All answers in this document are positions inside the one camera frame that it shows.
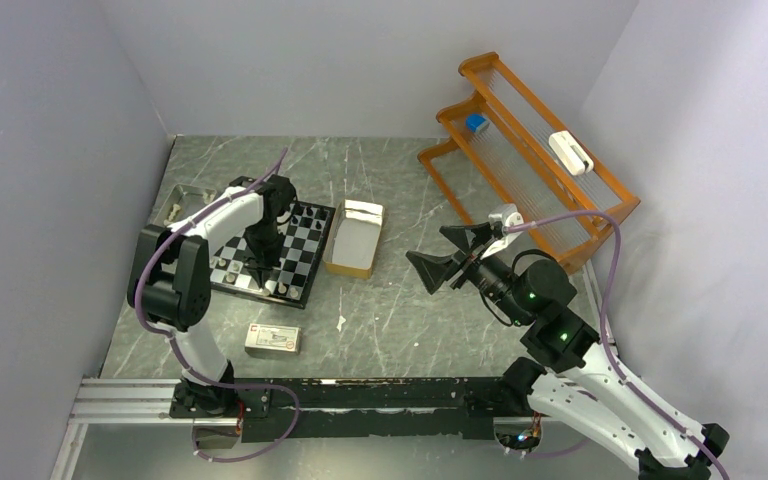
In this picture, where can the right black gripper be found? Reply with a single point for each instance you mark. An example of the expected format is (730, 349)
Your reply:
(431, 269)

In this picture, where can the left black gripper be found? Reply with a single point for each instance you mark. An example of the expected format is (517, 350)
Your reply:
(265, 262)

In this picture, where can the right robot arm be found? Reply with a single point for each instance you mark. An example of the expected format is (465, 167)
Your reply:
(571, 373)

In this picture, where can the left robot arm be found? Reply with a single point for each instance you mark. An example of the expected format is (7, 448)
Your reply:
(170, 288)

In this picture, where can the black white chess board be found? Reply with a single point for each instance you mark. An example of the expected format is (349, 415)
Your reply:
(306, 228)

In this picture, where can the silver metal tin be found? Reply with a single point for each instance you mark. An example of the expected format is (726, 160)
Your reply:
(190, 198)

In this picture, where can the small printed card box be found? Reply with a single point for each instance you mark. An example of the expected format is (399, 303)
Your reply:
(272, 339)

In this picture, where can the orange wooden rack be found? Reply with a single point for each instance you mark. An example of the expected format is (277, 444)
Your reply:
(513, 155)

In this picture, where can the blue small block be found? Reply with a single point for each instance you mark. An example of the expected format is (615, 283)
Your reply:
(476, 123)

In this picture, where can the white plastic device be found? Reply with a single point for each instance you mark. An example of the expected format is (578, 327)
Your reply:
(570, 154)

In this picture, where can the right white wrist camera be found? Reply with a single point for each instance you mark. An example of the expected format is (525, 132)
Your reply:
(502, 220)

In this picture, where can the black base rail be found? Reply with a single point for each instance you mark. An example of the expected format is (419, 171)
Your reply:
(474, 408)

